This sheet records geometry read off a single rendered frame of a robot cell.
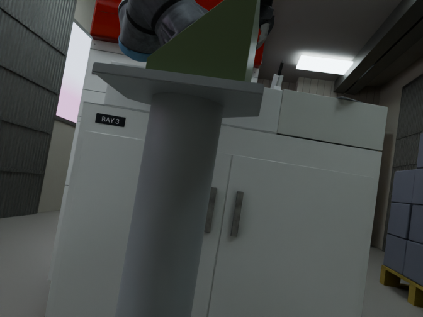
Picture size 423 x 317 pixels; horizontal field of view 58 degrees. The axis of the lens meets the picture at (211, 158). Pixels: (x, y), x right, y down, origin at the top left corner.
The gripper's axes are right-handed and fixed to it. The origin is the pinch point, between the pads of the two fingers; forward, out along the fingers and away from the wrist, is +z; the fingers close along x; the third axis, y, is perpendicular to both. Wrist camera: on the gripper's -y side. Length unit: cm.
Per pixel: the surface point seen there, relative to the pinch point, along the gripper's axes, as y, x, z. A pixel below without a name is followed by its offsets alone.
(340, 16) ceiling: 354, -147, -193
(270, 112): -4.1, -7.2, 22.6
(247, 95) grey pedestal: -55, 7, 31
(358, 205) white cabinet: -4, -39, 47
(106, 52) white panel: 58, 63, -6
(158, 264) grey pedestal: -47, 19, 65
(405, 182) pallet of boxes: 187, -165, 21
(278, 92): -4.0, -8.7, 15.8
